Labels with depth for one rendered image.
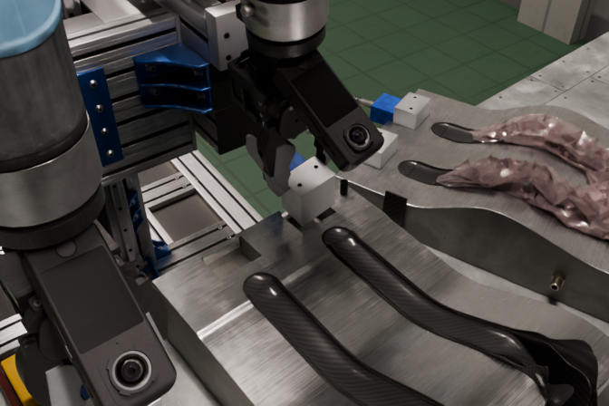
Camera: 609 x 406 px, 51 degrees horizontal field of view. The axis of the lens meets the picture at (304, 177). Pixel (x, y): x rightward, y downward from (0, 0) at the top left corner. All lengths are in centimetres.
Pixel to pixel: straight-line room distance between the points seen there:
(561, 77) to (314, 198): 67
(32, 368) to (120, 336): 8
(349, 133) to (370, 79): 216
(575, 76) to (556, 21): 196
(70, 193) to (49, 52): 8
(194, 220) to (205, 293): 109
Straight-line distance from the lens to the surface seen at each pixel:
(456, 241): 82
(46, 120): 34
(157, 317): 49
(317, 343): 64
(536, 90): 120
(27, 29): 32
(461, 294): 68
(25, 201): 36
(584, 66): 130
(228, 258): 73
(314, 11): 54
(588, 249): 79
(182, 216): 177
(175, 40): 108
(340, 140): 56
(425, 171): 88
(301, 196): 68
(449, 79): 278
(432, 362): 60
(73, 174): 37
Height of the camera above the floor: 140
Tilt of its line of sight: 40 degrees down
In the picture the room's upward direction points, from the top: straight up
